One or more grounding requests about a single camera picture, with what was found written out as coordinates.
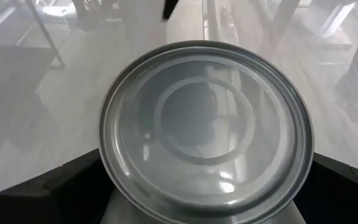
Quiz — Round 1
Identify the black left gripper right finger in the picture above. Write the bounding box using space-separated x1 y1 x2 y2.
293 151 358 224

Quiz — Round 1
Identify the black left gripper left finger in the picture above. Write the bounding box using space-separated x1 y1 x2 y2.
0 147 115 224

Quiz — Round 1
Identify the green Bumble Bee tuna can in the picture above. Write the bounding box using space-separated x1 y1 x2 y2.
98 39 315 224

